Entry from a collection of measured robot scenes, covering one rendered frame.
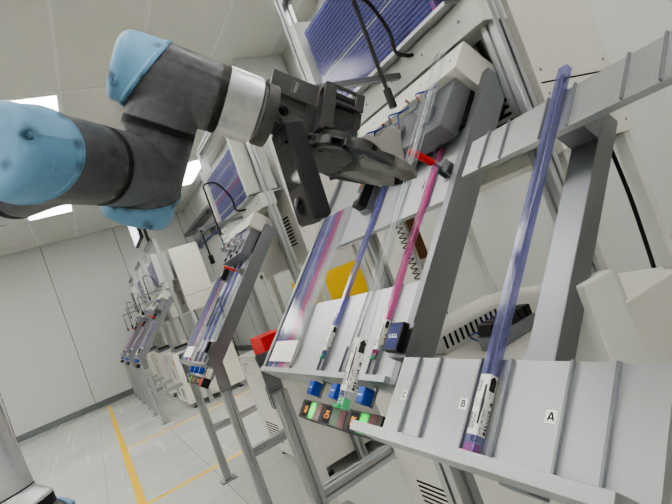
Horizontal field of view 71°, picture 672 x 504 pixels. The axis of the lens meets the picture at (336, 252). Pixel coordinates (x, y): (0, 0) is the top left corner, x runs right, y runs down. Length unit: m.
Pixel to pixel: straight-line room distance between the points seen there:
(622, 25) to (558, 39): 1.26
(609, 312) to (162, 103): 0.53
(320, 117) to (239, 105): 0.09
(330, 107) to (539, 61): 0.80
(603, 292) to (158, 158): 0.50
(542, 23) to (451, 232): 0.65
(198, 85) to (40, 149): 0.18
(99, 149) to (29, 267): 9.22
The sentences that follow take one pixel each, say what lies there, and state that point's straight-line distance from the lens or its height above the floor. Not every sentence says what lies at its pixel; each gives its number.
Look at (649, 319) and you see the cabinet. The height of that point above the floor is 0.56.
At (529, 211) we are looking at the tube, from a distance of 0.58.
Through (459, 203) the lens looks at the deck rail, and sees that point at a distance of 0.95.
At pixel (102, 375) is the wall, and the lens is 9.49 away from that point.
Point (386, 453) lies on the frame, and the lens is 1.66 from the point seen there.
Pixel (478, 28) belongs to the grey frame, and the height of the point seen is 1.31.
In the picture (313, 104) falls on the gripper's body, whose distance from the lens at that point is 0.58.
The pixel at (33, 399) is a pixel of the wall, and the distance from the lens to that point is 9.54.
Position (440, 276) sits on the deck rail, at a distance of 0.88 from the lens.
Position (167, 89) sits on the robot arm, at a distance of 0.52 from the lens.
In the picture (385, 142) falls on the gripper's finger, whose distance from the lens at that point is 0.60.
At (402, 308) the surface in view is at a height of 0.82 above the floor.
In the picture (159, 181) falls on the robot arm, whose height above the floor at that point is 1.08.
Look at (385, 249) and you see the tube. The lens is 0.57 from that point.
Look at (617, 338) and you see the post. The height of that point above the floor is 0.75.
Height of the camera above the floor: 0.94
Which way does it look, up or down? 1 degrees up
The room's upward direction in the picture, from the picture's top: 20 degrees counter-clockwise
